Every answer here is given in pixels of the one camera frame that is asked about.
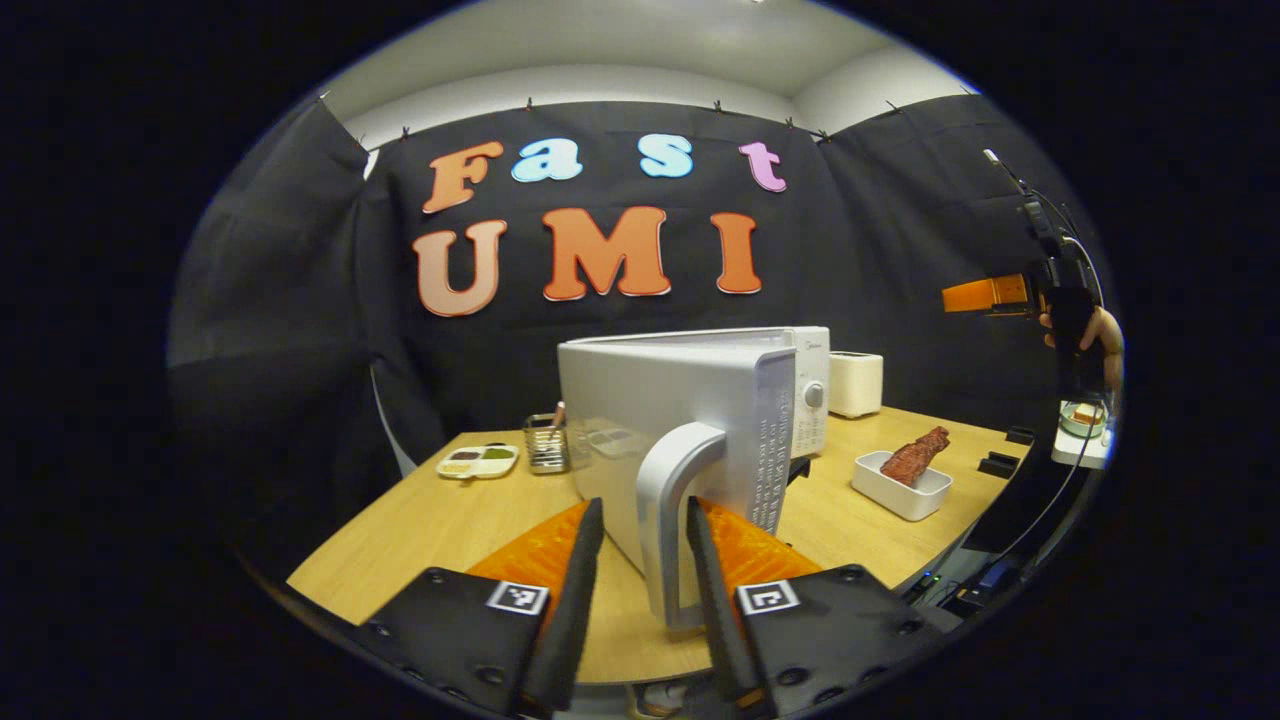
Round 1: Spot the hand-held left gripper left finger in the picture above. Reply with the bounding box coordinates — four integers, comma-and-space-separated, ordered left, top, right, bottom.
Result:
352, 497, 607, 720

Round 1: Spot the white microwave oven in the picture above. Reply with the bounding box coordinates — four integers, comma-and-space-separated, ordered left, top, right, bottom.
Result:
557, 326, 832, 633

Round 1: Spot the row of black cloth clips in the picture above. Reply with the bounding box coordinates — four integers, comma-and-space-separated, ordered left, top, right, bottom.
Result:
318, 92, 976, 143

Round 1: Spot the thin gripper cable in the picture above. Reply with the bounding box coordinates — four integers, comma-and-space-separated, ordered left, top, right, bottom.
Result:
985, 185, 1113, 591

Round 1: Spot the cream white toaster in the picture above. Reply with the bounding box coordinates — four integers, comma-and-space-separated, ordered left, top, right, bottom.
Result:
828, 351, 885, 419

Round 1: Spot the white rectangular food container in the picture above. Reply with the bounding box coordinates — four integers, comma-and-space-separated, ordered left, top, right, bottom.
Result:
851, 450, 954, 522

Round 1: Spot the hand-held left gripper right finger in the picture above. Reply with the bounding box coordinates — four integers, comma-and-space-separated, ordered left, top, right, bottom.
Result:
685, 495, 948, 720

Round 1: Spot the white divided sauce plate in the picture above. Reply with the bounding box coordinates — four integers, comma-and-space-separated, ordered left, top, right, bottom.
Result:
436, 443, 521, 482

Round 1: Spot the metal mesh utensil holder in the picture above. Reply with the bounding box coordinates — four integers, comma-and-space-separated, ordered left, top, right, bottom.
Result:
523, 412, 571, 475

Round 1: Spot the reddish brown meat strip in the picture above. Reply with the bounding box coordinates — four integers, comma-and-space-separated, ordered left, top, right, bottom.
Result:
879, 426, 952, 488

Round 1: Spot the black backdrop cloth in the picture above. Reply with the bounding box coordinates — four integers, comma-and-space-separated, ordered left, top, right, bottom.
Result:
168, 93, 1116, 586

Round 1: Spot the green bowl with food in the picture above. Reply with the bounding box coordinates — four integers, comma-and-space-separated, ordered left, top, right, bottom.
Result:
1059, 399, 1109, 440

